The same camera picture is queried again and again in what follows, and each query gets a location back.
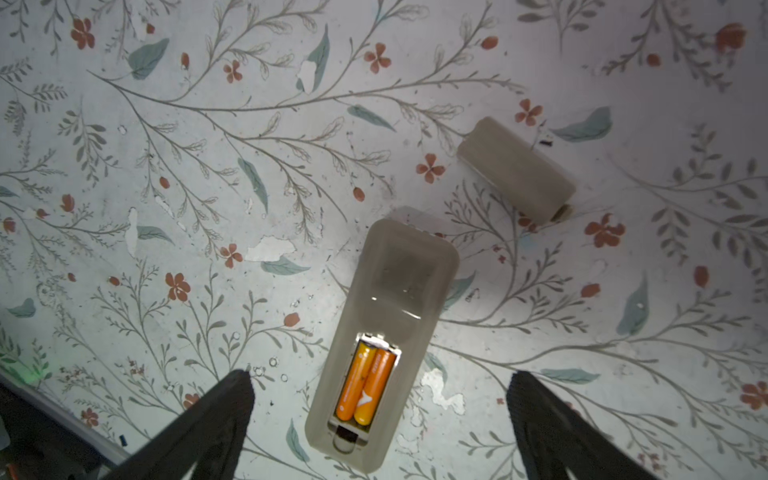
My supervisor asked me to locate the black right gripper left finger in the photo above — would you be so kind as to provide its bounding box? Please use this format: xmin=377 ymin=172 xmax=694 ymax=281
xmin=107 ymin=370 xmax=255 ymax=479

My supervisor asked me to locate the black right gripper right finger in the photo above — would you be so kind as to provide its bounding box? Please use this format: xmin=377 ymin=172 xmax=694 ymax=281
xmin=506 ymin=371 xmax=654 ymax=479

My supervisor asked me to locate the orange AA battery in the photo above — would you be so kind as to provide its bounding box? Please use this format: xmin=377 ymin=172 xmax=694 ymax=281
xmin=335 ymin=342 xmax=377 ymax=421
xmin=353 ymin=349 xmax=397 ymax=427

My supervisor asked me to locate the white universal AC remote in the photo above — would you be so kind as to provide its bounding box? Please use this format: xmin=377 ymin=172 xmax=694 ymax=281
xmin=305 ymin=219 xmax=459 ymax=474

